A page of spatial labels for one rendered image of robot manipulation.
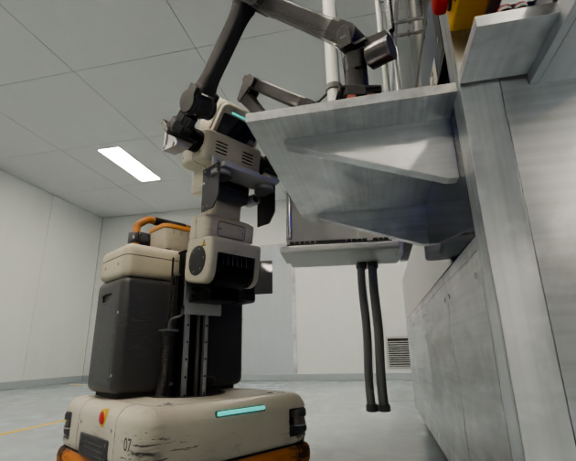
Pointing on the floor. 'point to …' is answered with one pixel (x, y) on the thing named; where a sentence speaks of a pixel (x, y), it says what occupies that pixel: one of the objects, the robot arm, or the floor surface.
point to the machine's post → (509, 269)
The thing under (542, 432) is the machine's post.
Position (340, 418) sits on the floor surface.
